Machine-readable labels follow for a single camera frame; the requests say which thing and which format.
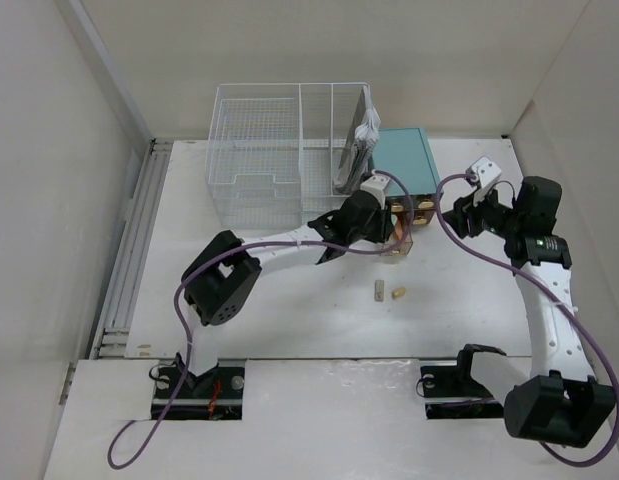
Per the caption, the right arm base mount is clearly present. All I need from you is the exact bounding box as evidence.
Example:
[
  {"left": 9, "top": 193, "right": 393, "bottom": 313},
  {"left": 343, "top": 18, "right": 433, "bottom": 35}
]
[{"left": 415, "top": 344, "right": 506, "bottom": 420}]

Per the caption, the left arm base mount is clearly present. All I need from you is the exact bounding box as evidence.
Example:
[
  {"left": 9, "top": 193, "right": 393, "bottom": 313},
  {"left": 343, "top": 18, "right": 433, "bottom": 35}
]
[{"left": 148, "top": 360, "right": 246, "bottom": 421}]

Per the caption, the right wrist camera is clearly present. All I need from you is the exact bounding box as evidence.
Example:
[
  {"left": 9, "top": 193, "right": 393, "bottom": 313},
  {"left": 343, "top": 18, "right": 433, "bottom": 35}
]
[{"left": 465, "top": 156, "right": 502, "bottom": 206}]

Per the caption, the grey white booklet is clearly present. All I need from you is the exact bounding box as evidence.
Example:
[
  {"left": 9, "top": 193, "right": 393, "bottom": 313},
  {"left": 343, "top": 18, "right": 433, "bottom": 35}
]
[{"left": 334, "top": 84, "right": 381, "bottom": 195}]

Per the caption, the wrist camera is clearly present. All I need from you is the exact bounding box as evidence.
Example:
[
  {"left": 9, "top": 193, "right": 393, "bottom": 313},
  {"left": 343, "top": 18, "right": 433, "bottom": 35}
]
[
  {"left": 465, "top": 156, "right": 502, "bottom": 206},
  {"left": 359, "top": 170, "right": 391, "bottom": 208}
]

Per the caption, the purple cable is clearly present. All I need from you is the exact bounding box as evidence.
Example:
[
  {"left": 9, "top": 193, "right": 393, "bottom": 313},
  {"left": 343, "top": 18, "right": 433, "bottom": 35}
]
[
  {"left": 107, "top": 169, "right": 415, "bottom": 471},
  {"left": 435, "top": 172, "right": 619, "bottom": 466}
]

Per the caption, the orange marker pen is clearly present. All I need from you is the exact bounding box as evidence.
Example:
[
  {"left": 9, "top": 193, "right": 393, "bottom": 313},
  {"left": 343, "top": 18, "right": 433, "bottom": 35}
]
[{"left": 392, "top": 213, "right": 405, "bottom": 241}]

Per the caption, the teal drawer box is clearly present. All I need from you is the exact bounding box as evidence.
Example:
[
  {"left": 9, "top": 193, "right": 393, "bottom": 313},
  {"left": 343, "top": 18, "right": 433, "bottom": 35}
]
[{"left": 370, "top": 127, "right": 440, "bottom": 228}]

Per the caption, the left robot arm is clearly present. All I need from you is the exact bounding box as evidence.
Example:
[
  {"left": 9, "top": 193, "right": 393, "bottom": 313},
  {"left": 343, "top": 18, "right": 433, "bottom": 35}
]
[{"left": 174, "top": 190, "right": 393, "bottom": 398}]

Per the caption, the white wire mesh organizer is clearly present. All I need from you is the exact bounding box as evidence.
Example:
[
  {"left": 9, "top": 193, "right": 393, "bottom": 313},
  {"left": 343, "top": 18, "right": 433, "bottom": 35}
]
[{"left": 206, "top": 82, "right": 370, "bottom": 230}]

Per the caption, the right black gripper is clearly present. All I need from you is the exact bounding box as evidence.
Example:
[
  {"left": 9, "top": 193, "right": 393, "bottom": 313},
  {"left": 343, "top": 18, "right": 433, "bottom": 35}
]
[{"left": 439, "top": 181, "right": 523, "bottom": 239}]

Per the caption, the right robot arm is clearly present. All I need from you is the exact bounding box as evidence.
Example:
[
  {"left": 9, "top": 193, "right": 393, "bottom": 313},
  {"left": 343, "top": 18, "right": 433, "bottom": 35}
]
[{"left": 436, "top": 173, "right": 619, "bottom": 468}]

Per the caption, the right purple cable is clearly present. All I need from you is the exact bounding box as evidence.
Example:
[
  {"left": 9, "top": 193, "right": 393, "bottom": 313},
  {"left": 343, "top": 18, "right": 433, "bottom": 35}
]
[{"left": 435, "top": 172, "right": 619, "bottom": 466}]

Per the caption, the clear smoked drawer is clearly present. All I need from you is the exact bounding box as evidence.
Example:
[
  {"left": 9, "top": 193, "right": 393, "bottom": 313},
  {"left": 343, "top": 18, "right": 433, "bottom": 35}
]
[{"left": 381, "top": 212, "right": 413, "bottom": 259}]

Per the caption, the grey white eraser block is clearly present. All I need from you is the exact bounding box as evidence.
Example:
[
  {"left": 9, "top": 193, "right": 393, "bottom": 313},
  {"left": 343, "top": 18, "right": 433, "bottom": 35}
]
[{"left": 374, "top": 279, "right": 385, "bottom": 302}]

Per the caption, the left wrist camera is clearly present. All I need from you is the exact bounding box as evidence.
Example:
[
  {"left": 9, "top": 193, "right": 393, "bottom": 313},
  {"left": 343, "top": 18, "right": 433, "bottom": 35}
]
[{"left": 359, "top": 170, "right": 391, "bottom": 208}]

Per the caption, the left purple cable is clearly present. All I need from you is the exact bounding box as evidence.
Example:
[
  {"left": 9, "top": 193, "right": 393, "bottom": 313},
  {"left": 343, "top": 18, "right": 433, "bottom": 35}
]
[{"left": 107, "top": 169, "right": 415, "bottom": 471}]

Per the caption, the aluminium rail frame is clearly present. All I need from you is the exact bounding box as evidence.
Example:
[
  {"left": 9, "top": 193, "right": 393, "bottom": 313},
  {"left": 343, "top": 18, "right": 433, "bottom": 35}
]
[{"left": 85, "top": 139, "right": 173, "bottom": 360}]

